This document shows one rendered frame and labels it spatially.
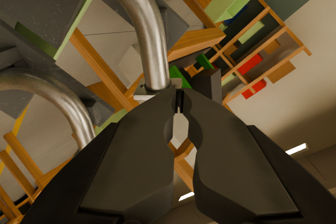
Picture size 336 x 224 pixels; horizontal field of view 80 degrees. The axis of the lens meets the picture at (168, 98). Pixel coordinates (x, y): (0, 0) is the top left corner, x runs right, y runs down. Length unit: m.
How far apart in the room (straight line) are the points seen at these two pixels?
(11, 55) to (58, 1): 0.11
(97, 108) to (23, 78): 0.11
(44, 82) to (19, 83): 0.03
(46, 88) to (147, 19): 0.17
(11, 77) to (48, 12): 0.10
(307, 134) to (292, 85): 1.46
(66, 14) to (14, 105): 0.20
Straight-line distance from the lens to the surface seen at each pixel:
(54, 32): 0.32
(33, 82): 0.31
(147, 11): 0.20
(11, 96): 0.42
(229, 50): 5.70
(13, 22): 0.56
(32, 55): 0.36
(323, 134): 6.86
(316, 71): 6.25
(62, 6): 0.30
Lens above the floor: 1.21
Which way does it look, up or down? 4 degrees down
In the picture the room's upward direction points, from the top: 140 degrees clockwise
